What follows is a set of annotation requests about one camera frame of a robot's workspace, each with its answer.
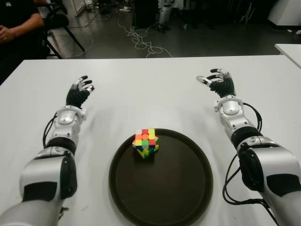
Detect white cabinet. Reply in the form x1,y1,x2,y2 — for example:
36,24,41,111
268,0,301,31

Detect black right elbow cable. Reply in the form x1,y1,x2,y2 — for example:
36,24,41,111
222,155,277,226

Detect black office chair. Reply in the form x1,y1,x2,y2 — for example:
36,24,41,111
39,0,85,59

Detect black left elbow cable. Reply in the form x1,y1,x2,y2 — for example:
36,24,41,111
58,207,69,221

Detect person in black shirt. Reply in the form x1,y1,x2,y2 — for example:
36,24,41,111
0,0,51,78

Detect black left forearm cable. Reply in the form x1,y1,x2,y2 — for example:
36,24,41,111
42,112,58,148

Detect grey folding stand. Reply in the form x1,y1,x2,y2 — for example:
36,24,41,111
239,1,256,24

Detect white tangled floor cable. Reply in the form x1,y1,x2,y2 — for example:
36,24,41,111
117,16,174,59

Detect black forearm cable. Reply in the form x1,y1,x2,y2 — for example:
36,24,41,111
42,112,58,148
242,102,263,132

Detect black cabinet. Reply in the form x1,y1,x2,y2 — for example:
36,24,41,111
133,0,160,28

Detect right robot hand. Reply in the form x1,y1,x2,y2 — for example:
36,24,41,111
196,68,237,98

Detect black elbow cable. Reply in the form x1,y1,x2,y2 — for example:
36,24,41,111
58,207,69,221
222,155,277,226

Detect dark round plate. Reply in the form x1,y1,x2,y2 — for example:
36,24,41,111
109,129,214,226

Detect white board panel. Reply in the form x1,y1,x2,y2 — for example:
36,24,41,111
72,0,92,17

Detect black right forearm cable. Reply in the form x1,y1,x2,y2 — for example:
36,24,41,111
242,102,263,132

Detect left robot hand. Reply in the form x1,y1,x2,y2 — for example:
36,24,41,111
65,75,95,109

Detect multicoloured Rubik's cube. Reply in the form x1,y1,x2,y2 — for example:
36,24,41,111
132,128,160,160

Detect white side table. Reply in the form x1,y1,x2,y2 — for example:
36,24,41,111
274,43,301,67

